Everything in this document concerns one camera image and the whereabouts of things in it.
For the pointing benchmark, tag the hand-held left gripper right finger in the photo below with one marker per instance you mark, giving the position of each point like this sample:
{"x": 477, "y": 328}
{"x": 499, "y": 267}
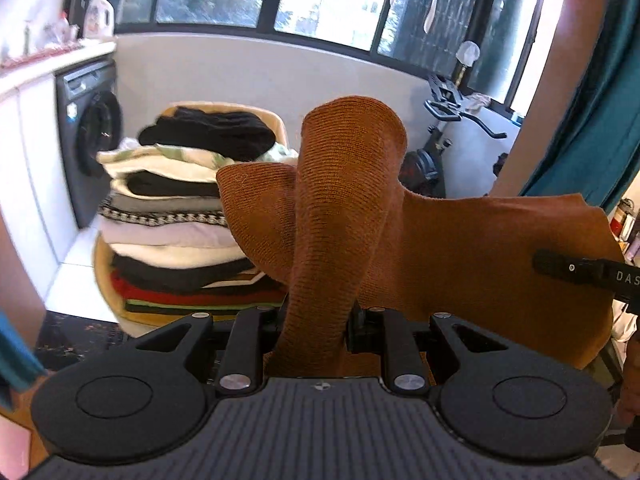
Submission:
{"x": 397, "y": 350}

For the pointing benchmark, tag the black exercise bike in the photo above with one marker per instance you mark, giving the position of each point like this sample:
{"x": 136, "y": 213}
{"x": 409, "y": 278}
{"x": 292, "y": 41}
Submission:
{"x": 431, "y": 160}

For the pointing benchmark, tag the person's right hand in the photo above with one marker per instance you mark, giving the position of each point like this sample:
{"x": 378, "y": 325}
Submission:
{"x": 631, "y": 385}

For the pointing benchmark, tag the stack of folded clothes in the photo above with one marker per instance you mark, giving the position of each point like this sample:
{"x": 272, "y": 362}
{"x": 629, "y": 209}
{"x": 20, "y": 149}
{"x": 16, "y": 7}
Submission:
{"x": 170, "y": 220}

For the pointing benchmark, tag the white detergent bottle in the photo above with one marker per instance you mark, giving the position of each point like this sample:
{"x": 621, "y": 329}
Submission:
{"x": 99, "y": 15}

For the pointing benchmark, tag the lamp with white globe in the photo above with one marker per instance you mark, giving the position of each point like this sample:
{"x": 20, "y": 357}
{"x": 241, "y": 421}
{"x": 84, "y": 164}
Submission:
{"x": 468, "y": 55}

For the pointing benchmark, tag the red fire extinguisher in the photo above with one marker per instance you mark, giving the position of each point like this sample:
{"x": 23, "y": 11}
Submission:
{"x": 620, "y": 220}

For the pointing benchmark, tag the teal curtain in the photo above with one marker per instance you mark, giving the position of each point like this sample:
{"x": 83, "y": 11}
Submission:
{"x": 600, "y": 110}

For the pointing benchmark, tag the round wooden chair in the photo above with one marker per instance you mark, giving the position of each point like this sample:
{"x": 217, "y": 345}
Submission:
{"x": 131, "y": 318}

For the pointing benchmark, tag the white counter cabinet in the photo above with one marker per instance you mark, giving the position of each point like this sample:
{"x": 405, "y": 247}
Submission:
{"x": 30, "y": 170}

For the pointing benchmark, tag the teal cloth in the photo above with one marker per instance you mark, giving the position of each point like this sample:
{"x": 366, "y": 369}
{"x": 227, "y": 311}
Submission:
{"x": 17, "y": 360}

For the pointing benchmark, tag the grey washing machine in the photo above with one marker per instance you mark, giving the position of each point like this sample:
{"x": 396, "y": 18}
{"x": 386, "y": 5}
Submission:
{"x": 75, "y": 160}

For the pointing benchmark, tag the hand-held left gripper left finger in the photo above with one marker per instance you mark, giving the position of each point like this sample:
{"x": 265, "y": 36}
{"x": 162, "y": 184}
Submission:
{"x": 250, "y": 345}

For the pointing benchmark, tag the tan door frame post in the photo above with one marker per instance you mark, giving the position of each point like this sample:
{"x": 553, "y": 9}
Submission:
{"x": 555, "y": 85}

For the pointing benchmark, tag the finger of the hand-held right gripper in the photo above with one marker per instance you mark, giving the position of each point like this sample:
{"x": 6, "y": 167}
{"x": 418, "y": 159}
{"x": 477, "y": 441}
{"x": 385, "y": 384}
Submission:
{"x": 560, "y": 263}

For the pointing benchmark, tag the rust orange knit sweater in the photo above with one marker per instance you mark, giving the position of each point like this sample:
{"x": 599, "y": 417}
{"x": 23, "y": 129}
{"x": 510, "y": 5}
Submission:
{"x": 450, "y": 260}

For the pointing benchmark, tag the white hanging cloth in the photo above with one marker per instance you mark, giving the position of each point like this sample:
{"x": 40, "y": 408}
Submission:
{"x": 431, "y": 7}

